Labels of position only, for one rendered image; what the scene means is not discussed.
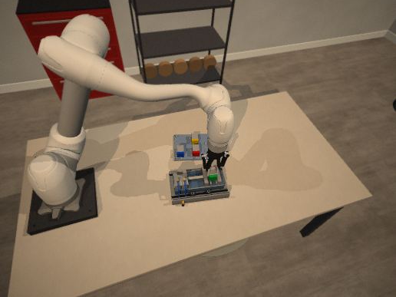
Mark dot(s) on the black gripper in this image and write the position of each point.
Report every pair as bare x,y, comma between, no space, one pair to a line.
214,156

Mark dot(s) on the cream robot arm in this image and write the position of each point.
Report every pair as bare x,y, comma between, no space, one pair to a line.
78,57

